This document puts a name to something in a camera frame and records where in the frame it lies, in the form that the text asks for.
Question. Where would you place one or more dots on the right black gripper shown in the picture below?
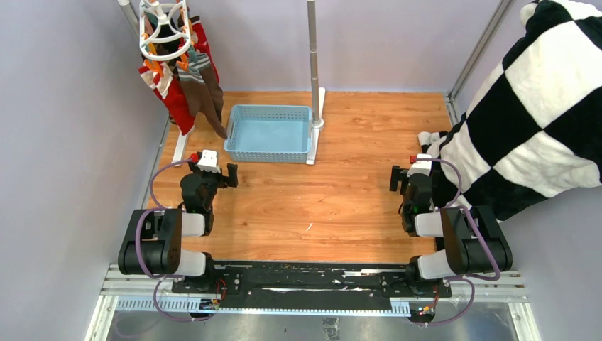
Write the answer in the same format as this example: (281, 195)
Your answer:
(398, 175)

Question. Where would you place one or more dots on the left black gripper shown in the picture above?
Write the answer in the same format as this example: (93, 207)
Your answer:
(222, 180)

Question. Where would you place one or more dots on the light blue plastic basket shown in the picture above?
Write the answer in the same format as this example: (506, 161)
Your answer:
(269, 133)

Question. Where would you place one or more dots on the brown sock striped cuff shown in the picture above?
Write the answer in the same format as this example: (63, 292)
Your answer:
(193, 94)

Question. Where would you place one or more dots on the red snowflake christmas sock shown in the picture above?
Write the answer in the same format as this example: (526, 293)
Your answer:
(168, 90)

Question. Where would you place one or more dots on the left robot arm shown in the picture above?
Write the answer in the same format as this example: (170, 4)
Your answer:
(152, 244)

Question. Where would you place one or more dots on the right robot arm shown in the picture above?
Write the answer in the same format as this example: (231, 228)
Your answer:
(468, 242)

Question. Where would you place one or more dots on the white round sock hanger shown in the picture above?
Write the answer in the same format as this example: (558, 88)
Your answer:
(164, 23)

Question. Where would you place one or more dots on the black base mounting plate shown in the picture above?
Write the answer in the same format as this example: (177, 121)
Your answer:
(312, 286)

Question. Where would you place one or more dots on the black white checkered blanket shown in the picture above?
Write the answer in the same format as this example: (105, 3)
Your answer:
(533, 129)

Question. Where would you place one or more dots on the white grey drying rack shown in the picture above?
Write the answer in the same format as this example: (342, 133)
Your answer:
(318, 93)

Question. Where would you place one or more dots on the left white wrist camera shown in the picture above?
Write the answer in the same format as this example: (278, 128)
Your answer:
(208, 161)

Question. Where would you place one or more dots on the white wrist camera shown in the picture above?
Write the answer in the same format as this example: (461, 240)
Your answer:
(208, 161)
(420, 164)

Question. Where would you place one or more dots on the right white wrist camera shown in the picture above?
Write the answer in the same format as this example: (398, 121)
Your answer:
(420, 164)

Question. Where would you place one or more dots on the aluminium frame rail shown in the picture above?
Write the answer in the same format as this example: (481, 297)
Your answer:
(135, 307)

